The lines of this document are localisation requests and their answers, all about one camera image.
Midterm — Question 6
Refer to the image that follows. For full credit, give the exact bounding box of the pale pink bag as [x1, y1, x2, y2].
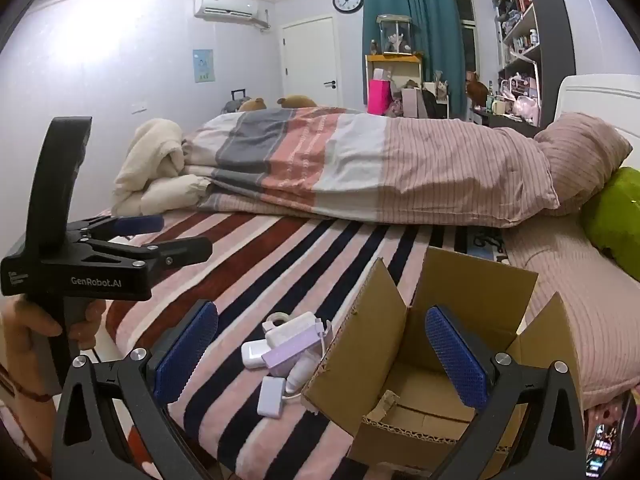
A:
[402, 87, 426, 118]

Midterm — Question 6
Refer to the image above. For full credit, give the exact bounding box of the pale blue wall poster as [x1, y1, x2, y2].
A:
[192, 49, 214, 83]

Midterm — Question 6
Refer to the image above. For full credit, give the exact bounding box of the white cylindrical device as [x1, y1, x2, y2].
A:
[285, 352, 318, 396]

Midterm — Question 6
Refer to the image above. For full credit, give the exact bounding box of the yellow shelf unit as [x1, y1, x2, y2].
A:
[365, 52, 425, 111]

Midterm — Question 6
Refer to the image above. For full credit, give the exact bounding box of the striped fleece blanket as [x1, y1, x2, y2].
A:
[97, 207, 506, 480]

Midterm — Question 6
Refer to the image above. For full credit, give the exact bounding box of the red string bracelet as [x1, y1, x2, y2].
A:
[0, 365, 51, 403]

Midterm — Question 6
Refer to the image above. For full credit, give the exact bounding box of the white power adapter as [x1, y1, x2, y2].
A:
[264, 312, 333, 348]

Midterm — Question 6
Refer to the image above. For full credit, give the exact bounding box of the white door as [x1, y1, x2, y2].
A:
[280, 16, 341, 108]

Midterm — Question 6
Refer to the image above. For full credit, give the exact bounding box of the pink striped pillow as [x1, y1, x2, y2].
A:
[532, 112, 633, 216]

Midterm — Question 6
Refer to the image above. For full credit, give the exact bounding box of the pink striped bedsheet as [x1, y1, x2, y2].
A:
[502, 217, 640, 408]

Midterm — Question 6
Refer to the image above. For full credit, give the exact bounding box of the tall dark bookshelf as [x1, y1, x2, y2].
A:
[492, 0, 576, 126]

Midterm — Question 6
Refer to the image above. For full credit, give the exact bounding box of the white air conditioner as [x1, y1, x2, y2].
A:
[194, 0, 271, 31]

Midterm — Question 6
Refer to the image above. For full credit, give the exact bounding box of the white tape roll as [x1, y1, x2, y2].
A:
[262, 311, 293, 331]

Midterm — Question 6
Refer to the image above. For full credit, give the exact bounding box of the person's left hand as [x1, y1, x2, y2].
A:
[0, 299, 107, 401]

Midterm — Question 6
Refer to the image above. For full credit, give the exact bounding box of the small white square charger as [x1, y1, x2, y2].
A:
[257, 376, 287, 417]

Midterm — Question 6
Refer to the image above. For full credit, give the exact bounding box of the glass display case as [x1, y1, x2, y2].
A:
[376, 14, 413, 56]

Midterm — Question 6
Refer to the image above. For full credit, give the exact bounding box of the cream fluffy blanket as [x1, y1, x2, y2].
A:
[111, 118, 213, 216]

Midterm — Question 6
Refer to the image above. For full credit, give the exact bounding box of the brown plush toy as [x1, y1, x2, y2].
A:
[466, 71, 492, 108]

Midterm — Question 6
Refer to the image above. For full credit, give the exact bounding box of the white headboard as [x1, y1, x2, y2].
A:
[552, 74, 640, 161]

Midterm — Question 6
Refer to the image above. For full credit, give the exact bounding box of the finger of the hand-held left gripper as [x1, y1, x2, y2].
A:
[69, 215, 166, 241]
[74, 237, 214, 268]

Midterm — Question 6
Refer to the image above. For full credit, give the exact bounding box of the dark suitcase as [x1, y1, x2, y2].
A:
[220, 88, 251, 113]

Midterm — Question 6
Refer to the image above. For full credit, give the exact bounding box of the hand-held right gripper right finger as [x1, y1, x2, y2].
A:
[424, 304, 587, 480]

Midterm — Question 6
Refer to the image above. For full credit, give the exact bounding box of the bright pink bag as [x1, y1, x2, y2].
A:
[367, 79, 392, 116]

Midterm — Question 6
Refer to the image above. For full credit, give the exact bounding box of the window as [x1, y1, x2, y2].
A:
[452, 0, 476, 121]

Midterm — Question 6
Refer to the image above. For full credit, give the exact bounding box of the dark desk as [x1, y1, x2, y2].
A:
[470, 107, 541, 133]

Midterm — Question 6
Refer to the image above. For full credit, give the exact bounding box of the purple power bank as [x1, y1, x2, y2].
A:
[261, 337, 321, 377]

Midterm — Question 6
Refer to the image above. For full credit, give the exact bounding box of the brown cardboard box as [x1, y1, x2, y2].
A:
[301, 246, 583, 476]

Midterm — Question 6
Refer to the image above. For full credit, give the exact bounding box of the white charger plug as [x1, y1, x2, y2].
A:
[241, 340, 271, 371]

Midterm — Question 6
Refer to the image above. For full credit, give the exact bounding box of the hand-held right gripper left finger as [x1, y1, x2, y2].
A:
[51, 299, 221, 480]

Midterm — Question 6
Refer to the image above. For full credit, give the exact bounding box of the person's left forearm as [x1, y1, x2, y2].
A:
[0, 365, 61, 463]

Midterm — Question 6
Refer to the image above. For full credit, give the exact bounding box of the teal curtain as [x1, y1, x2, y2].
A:
[362, 0, 461, 121]

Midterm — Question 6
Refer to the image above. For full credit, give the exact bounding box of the green pillow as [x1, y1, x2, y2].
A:
[580, 166, 640, 281]

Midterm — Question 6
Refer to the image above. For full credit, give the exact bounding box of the pink grey striped duvet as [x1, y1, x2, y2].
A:
[181, 106, 561, 228]

